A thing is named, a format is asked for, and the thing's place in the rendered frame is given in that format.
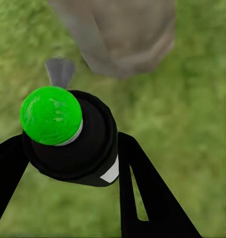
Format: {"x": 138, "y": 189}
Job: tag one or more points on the tree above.
{"x": 119, "y": 38}

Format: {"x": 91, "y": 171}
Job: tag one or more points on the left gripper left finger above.
{"x": 13, "y": 163}

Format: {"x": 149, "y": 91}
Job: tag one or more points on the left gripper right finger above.
{"x": 167, "y": 219}

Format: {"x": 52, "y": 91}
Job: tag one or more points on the pesticide atomizer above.
{"x": 70, "y": 136}

